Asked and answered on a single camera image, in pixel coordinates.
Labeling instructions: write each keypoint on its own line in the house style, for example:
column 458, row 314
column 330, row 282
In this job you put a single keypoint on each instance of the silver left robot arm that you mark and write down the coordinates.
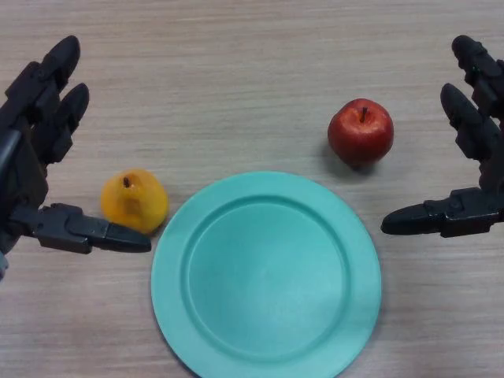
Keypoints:
column 2, row 265

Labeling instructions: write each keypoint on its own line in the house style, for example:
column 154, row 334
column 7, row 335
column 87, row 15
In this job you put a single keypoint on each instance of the yellow pear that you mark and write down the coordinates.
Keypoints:
column 134, row 197

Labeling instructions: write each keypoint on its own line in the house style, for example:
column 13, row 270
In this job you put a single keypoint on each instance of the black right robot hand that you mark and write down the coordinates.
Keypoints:
column 488, row 130

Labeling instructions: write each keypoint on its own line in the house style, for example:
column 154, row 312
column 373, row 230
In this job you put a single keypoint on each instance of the red apple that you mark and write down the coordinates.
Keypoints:
column 360, row 134

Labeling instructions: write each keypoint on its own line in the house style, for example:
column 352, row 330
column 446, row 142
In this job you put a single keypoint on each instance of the green round plate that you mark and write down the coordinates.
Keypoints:
column 267, row 275

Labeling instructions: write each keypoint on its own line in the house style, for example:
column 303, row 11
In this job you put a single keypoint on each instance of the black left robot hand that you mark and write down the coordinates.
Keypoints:
column 27, row 130

